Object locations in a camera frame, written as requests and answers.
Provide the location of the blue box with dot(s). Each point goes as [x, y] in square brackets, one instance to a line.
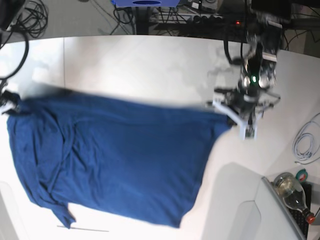
[145, 3]

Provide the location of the clear plastic bottle red cap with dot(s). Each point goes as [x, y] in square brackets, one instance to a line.
[293, 195]

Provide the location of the blue t-shirt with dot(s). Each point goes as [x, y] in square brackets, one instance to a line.
[139, 161]

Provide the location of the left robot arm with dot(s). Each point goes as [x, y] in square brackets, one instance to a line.
[263, 31]

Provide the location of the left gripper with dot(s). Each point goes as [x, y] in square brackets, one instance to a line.
[248, 101]

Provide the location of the green tape roll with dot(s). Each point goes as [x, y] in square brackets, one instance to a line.
[302, 175]

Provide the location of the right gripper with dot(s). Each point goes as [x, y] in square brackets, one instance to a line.
[9, 102]

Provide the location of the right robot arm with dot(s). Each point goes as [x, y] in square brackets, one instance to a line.
[10, 12]

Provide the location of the black tray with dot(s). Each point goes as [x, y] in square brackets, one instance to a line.
[298, 216]

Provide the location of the black power strip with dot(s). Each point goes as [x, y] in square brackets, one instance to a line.
[217, 20]

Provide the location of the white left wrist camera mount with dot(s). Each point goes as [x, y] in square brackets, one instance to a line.
[248, 126]

